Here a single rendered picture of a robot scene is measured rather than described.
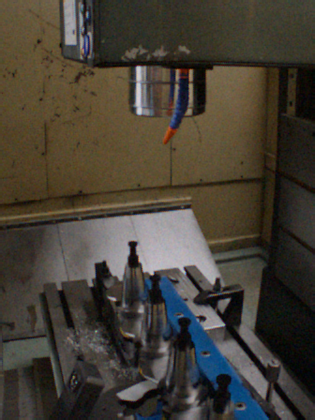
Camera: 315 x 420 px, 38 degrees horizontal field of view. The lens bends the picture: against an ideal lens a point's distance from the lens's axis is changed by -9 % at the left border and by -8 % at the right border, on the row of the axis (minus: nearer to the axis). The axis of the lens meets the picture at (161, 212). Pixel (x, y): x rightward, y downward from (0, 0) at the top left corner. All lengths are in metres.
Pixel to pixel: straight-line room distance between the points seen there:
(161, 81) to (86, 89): 1.09
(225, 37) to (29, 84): 1.36
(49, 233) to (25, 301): 0.36
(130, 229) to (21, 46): 0.90
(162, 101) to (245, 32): 0.29
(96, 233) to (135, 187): 0.26
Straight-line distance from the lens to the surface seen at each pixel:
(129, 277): 0.73
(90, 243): 2.02
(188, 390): 0.58
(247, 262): 2.35
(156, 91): 0.93
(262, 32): 0.71
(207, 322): 1.15
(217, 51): 0.68
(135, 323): 0.73
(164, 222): 2.14
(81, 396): 0.55
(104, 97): 2.00
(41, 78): 1.96
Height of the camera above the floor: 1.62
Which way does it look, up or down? 21 degrees down
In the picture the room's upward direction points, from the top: straight up
